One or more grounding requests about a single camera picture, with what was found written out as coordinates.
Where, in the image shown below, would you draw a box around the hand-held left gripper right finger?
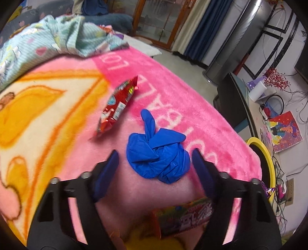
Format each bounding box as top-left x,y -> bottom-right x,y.
192,148 -> 282,250

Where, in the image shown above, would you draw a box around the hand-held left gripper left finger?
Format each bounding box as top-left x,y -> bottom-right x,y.
27,149 -> 119,250

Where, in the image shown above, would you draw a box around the blue rubber glove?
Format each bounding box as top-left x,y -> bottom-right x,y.
126,109 -> 191,184

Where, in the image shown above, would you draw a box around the yellow-rimmed bin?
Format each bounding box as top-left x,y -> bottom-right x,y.
246,137 -> 276,200

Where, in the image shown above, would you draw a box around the colourful snack packet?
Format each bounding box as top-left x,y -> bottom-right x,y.
151,197 -> 214,239

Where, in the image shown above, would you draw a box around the red snack packet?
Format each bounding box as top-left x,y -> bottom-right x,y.
96,75 -> 140,138

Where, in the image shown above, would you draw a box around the pink yellow printed blanket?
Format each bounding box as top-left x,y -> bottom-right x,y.
0,44 -> 263,250

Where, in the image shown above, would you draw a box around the beige power strip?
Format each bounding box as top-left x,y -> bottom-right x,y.
282,177 -> 295,206

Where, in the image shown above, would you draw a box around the colourful picture book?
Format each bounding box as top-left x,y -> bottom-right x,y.
260,110 -> 304,155

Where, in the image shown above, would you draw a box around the purple dotted box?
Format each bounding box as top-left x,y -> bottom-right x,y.
246,75 -> 267,91

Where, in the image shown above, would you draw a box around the red berry branches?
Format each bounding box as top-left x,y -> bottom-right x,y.
263,67 -> 291,91

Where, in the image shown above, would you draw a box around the white floor cushion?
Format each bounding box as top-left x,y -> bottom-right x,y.
122,33 -> 162,57

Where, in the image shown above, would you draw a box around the silver tower air conditioner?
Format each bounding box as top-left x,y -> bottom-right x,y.
203,0 -> 280,85

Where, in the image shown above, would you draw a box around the white curtain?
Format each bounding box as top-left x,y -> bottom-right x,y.
172,0 -> 217,55

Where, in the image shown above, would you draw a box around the blue curtain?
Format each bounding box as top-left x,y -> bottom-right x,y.
186,0 -> 234,63

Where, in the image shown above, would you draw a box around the light blue printed quilt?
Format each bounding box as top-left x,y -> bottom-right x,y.
0,14 -> 131,92

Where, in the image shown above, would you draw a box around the dark blue sofa cushion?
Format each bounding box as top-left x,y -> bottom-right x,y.
81,0 -> 134,32

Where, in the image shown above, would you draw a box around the wooden framed glass door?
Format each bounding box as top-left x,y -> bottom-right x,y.
132,0 -> 201,49

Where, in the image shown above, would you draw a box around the grey heart-print sofa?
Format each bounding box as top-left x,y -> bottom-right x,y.
0,0 -> 75,42

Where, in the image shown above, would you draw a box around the black cable coil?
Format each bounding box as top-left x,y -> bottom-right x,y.
264,94 -> 285,116

